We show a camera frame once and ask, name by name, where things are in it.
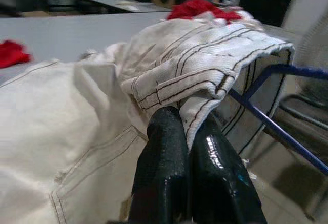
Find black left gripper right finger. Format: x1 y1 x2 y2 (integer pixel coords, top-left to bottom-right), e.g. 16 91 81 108
191 113 269 224

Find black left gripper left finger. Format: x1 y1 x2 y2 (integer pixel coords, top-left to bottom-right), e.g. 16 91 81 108
130 105 192 224

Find purple clothes hanger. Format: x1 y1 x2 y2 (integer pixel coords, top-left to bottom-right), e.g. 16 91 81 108
229 63 328 176

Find cream stitched trousers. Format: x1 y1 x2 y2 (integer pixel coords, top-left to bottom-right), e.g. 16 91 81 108
0 17 295 224

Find red cloth garment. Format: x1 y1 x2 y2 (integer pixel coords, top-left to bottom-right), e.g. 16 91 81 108
0 39 33 69
166 0 243 25

